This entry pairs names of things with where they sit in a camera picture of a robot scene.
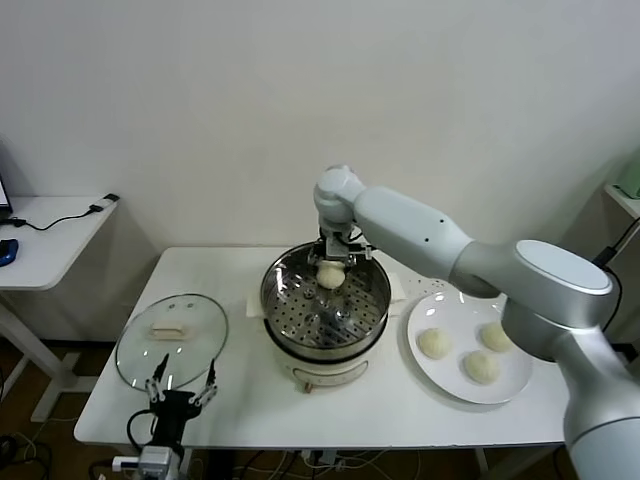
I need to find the large white plate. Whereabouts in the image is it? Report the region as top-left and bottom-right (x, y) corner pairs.
(406, 290), (534, 405)

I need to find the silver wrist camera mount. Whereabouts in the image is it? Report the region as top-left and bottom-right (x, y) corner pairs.
(112, 446), (184, 476)
(325, 237), (375, 260)

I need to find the black cable with adapter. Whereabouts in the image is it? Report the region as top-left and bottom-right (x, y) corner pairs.
(0, 194), (120, 234)

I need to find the white power strip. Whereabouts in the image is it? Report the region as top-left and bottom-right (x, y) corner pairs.
(301, 449), (342, 465)

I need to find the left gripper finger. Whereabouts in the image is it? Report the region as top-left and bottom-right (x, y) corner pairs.
(192, 358), (220, 409)
(144, 353), (170, 405)

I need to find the round glass pot lid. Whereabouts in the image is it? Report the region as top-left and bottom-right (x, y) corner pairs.
(115, 293), (230, 392)

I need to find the cream electric cooking pot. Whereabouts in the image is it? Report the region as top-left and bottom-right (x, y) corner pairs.
(246, 272), (407, 397)

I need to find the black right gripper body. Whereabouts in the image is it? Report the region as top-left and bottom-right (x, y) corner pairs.
(318, 224), (362, 261)

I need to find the stainless steel steamer basket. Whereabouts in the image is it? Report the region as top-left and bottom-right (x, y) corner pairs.
(259, 242), (392, 362)

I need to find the white steamed baozi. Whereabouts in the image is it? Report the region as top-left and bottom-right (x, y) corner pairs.
(315, 259), (346, 291)
(479, 321), (514, 353)
(462, 349), (502, 386)
(417, 328), (453, 361)

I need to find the white side desk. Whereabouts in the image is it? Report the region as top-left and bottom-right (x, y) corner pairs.
(0, 196), (120, 425)

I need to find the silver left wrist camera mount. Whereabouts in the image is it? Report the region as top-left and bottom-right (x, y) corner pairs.
(112, 446), (184, 476)

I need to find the black laptop screen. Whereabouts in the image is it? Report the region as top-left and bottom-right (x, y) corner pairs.
(0, 142), (15, 226)

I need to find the pale green appliance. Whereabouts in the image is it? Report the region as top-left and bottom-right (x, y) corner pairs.
(613, 154), (640, 200)

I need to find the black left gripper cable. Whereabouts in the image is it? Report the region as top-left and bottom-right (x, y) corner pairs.
(126, 409), (156, 451)

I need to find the black power adapter cable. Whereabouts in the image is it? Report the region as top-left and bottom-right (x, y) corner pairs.
(592, 217), (640, 346)

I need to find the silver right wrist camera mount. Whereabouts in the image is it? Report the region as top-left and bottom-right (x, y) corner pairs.
(325, 237), (375, 260)

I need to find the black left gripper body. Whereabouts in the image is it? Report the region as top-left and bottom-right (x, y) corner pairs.
(149, 391), (199, 449)

